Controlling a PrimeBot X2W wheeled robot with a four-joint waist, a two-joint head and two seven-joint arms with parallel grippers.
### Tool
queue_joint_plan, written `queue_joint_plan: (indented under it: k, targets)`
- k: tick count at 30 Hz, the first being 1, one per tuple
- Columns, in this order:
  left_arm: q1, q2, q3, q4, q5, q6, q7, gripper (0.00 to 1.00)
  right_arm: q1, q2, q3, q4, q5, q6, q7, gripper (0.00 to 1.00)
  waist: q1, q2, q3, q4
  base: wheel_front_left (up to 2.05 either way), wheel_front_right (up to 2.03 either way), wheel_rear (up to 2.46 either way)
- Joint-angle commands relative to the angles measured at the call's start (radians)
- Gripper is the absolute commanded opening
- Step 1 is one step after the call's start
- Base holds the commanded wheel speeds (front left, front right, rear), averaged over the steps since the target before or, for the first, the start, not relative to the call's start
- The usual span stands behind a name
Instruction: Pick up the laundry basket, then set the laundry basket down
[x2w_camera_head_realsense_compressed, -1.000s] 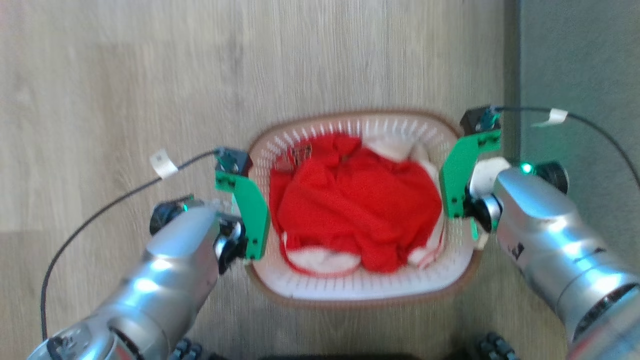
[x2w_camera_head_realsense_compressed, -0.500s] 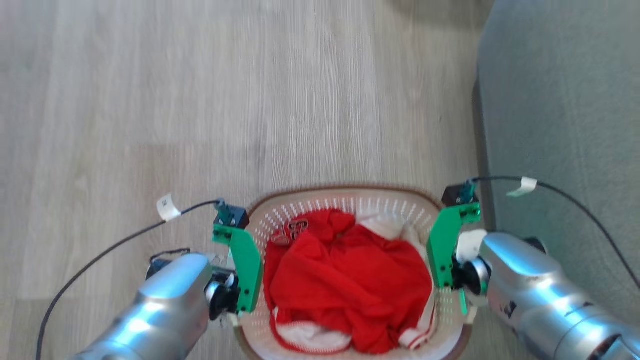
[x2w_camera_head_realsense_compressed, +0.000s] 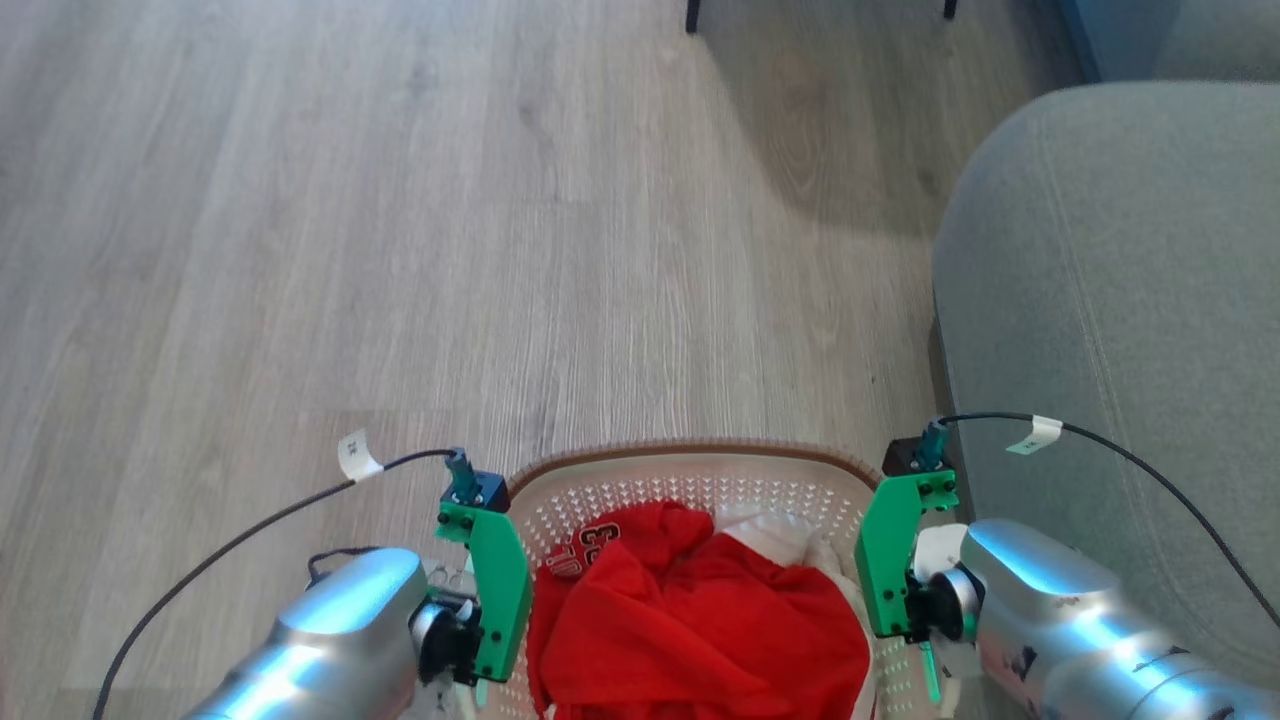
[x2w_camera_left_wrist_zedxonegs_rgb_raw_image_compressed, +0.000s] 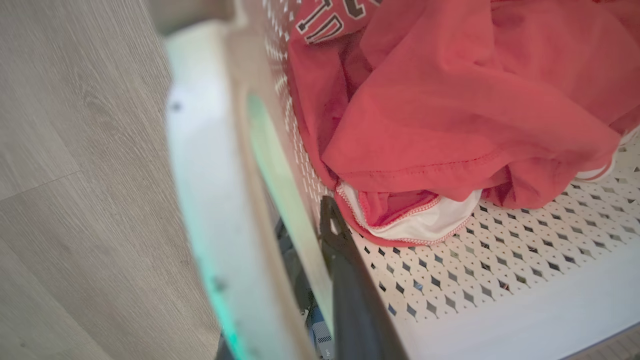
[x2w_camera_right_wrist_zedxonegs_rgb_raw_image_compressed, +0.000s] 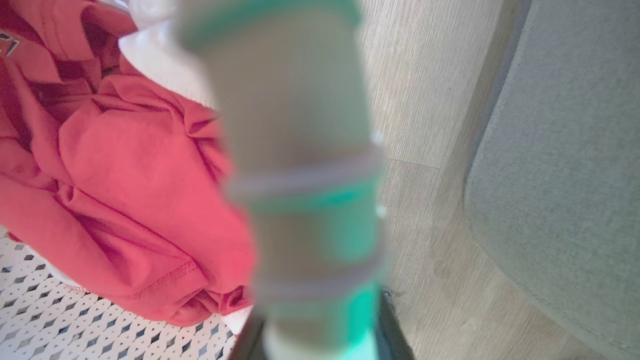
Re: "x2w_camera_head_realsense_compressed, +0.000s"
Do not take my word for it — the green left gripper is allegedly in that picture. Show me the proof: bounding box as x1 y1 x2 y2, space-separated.
410 500 535 689

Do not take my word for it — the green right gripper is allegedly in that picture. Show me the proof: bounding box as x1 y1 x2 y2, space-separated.
854 469 987 647

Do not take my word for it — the beige perforated laundry basket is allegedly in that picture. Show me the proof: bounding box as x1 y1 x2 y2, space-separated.
505 438 963 720

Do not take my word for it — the white cloth garment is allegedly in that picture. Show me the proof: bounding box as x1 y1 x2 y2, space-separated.
714 504 873 626

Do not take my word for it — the red jersey garment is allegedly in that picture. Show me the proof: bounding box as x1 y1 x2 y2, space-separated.
524 500 873 720

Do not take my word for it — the grey fabric sofa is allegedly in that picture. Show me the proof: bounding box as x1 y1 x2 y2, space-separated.
930 80 1280 693

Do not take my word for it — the blue grey furniture piece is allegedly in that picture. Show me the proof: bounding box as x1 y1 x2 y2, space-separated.
1058 0 1280 85

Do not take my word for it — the short black cable loop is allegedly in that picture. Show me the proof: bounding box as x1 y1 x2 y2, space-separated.
304 546 379 589

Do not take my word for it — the white paper cable tag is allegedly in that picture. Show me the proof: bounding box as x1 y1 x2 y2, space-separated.
338 429 385 483
1006 415 1063 457

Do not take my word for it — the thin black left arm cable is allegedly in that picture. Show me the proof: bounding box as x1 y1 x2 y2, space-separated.
93 449 459 720

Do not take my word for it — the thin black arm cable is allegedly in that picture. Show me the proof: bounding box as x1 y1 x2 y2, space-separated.
93 449 459 720
938 411 1280 603

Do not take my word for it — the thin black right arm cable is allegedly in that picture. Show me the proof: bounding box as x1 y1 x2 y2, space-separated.
938 411 1280 603

